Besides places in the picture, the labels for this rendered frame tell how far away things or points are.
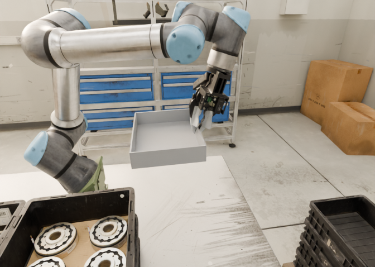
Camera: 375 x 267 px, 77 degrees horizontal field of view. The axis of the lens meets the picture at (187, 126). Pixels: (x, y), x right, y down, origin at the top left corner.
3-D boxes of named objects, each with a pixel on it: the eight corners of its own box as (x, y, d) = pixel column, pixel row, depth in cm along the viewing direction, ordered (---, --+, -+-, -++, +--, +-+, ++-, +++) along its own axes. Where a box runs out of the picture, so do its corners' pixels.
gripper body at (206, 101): (198, 112, 65) (212, 69, 61) (191, 101, 72) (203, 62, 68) (223, 117, 67) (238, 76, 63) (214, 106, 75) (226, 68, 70)
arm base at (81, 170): (75, 179, 102) (55, 166, 98) (100, 156, 101) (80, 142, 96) (66, 203, 89) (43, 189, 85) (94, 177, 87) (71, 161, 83)
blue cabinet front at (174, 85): (163, 124, 254) (160, 72, 229) (227, 120, 264) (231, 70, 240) (163, 125, 251) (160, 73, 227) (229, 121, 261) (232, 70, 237)
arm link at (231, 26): (220, 5, 64) (250, 15, 64) (207, 47, 68) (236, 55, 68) (222, 2, 57) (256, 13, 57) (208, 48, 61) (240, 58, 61)
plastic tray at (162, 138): (136, 125, 86) (134, 112, 84) (190, 120, 89) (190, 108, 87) (131, 169, 62) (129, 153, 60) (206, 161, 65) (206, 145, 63)
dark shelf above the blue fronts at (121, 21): (118, 24, 245) (117, 18, 242) (230, 23, 262) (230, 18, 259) (113, 27, 205) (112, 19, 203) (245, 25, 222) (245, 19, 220)
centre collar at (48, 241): (47, 232, 66) (47, 230, 66) (67, 228, 67) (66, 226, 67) (43, 247, 62) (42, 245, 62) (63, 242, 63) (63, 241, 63)
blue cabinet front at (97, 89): (84, 130, 242) (73, 75, 218) (155, 125, 253) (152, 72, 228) (83, 131, 240) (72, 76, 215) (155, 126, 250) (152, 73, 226)
